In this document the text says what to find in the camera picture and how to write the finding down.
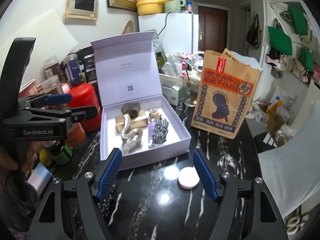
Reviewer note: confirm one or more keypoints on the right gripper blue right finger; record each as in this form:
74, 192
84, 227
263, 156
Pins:
222, 188

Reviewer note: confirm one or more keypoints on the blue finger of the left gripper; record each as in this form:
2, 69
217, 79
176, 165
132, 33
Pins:
58, 99
34, 101

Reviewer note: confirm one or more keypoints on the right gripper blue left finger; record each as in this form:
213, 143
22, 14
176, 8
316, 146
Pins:
91, 189

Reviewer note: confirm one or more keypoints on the black white checkered scrunchie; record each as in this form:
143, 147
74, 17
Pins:
159, 135

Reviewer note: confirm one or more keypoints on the purple eyes cosmetic box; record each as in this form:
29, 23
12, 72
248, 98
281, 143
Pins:
151, 128

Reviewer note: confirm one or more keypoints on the person left hand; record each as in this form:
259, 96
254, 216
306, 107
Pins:
7, 162

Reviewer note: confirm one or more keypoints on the clear jar brown contents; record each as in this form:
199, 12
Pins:
52, 85

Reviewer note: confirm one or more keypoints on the black polka dot scrunchie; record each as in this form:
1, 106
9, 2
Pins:
107, 206

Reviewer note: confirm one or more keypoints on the red canister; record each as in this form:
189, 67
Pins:
85, 95

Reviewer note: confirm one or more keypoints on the purple label clear jar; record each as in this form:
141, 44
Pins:
72, 70

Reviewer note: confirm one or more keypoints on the round pink compact case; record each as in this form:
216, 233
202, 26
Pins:
188, 178

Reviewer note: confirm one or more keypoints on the light blue towel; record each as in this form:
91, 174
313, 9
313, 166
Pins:
291, 171

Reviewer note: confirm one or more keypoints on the lilac open gift box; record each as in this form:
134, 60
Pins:
127, 72

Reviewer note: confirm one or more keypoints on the gold rectangular box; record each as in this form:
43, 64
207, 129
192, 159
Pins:
141, 121

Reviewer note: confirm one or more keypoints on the crystal flower hair clip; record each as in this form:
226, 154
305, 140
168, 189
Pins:
154, 114

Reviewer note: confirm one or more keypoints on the brown printed paper bag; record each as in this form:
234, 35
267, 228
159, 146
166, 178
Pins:
225, 94

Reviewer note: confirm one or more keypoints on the glass cup with straw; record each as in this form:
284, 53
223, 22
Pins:
190, 91

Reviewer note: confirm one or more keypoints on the yellow cooking pot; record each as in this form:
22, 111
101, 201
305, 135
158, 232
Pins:
149, 7

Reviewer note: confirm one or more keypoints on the white refrigerator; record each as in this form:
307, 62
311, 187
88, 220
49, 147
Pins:
178, 32

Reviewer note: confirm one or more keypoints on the green electric kettle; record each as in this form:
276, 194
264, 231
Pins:
174, 6

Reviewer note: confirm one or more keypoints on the green tote bag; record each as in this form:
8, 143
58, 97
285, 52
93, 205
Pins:
280, 41

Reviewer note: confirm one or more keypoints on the beige wall intercom panel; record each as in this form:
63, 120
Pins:
82, 9

